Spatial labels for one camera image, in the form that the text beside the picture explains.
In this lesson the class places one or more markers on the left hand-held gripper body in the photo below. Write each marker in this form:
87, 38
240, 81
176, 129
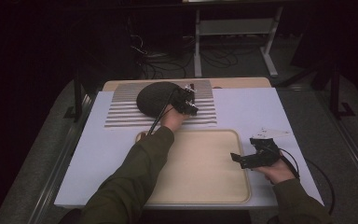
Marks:
181, 98

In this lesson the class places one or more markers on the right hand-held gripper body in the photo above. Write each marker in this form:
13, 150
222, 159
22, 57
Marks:
265, 152

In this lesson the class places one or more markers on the dark round plate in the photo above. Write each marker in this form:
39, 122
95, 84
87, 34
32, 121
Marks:
154, 98

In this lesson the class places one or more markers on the beige tray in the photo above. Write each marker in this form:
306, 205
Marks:
208, 168

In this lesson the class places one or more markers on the person's left hand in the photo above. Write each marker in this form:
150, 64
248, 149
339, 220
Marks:
174, 119

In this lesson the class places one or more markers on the person's right hand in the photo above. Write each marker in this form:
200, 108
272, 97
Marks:
278, 172

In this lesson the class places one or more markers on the striped placemat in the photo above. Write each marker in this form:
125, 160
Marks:
124, 109

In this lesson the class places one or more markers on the black metal stand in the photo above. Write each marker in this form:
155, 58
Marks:
337, 93
77, 99

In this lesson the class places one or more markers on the white metal table frame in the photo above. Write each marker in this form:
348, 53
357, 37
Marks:
230, 28

